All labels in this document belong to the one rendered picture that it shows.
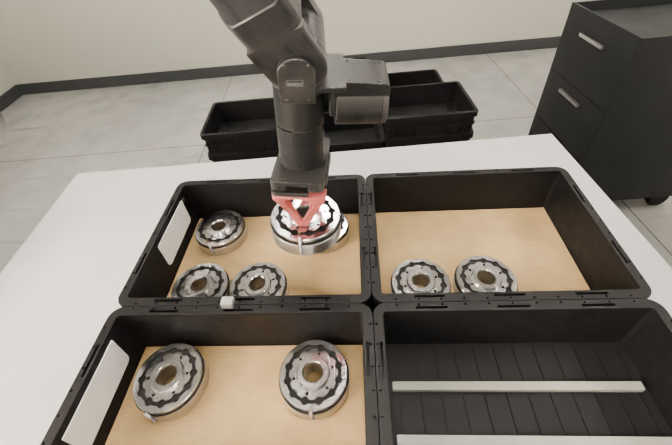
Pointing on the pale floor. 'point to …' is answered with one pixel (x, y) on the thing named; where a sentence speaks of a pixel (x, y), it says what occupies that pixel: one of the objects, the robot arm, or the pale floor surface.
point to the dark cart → (615, 95)
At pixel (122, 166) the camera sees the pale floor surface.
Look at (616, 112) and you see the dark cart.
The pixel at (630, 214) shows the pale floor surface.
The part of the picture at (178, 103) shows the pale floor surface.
